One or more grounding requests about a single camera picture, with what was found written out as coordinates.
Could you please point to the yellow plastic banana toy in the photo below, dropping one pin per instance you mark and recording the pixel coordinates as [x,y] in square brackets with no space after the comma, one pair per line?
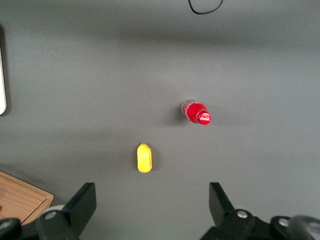
[144,158]

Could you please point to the light wooden box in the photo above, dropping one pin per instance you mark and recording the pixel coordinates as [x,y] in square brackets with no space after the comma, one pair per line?
[21,200]

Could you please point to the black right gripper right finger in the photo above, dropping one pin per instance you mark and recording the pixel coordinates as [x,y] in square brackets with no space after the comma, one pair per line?
[222,212]

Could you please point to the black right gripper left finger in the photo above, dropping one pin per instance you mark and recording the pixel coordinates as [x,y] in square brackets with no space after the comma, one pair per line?
[77,207]

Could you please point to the white rectangular tray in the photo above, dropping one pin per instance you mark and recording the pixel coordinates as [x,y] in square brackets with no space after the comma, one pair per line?
[2,82]

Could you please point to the red cola bottle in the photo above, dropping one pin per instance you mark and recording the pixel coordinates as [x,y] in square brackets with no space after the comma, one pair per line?
[197,112]

